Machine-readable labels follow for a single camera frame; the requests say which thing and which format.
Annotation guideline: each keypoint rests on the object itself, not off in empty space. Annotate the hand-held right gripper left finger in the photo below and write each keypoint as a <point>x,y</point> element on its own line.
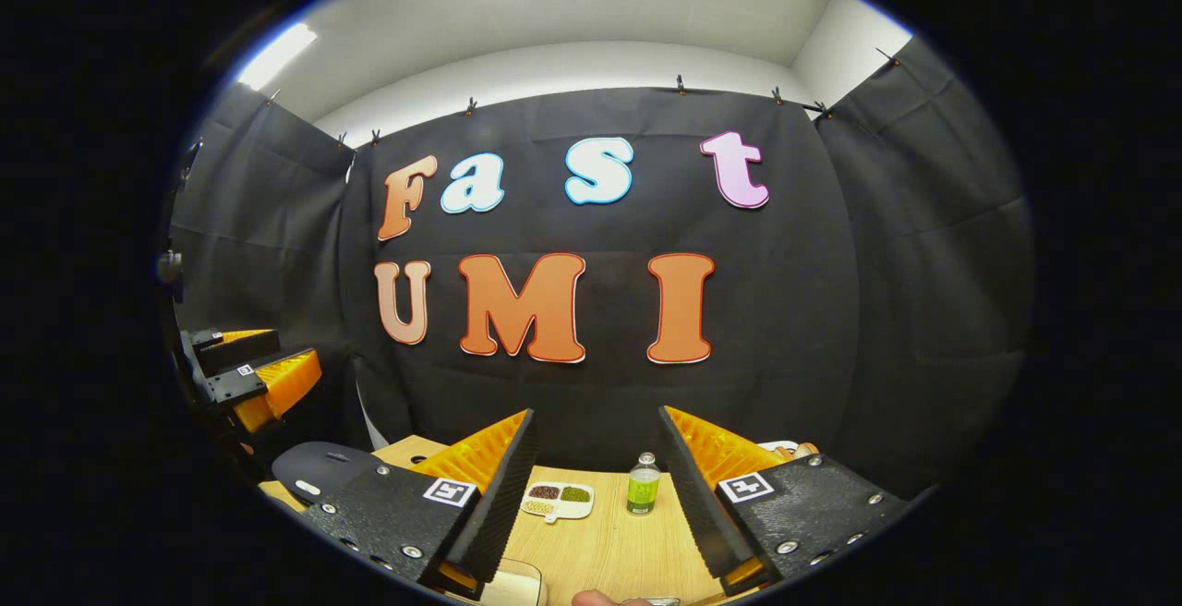
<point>499,514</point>

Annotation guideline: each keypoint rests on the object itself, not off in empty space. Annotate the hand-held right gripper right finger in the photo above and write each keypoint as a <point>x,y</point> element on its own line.
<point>706,514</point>

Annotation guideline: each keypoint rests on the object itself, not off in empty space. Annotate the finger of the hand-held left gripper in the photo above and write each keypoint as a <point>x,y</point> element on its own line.
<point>240,352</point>
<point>286,384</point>

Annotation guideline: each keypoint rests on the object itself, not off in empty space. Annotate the black and silver rice cooker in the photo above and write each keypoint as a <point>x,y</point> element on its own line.
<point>323,467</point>

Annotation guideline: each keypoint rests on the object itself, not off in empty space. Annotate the pale yellow beans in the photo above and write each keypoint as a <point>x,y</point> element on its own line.
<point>537,507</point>

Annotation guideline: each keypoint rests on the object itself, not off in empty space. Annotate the dark brown beans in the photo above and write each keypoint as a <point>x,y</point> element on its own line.
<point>543,492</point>

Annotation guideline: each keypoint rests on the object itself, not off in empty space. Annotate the white divided dish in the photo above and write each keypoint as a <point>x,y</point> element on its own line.
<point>559,509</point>

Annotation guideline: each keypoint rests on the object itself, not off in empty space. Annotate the green label clear bottle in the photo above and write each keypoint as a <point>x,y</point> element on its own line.
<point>643,490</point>

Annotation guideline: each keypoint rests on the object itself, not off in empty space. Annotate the clear plastic container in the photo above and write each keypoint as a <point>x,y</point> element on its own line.
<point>517,583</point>

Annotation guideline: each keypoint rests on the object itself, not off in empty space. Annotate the green beans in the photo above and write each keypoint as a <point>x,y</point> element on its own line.
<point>576,494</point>

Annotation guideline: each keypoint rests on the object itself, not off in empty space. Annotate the white toaster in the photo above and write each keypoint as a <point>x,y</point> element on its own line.
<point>774,447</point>

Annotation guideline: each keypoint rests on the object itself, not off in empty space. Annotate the toast bread slice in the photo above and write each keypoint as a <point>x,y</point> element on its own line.
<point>806,449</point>

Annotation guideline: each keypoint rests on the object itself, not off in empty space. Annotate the black backdrop cloth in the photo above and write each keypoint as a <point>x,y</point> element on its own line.
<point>877,310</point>

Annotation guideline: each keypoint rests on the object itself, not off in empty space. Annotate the narrow ceiling light panel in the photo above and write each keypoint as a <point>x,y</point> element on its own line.
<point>277,54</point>

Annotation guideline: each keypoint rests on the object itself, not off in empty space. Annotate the row of small cloth clips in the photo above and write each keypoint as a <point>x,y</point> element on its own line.
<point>680,83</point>

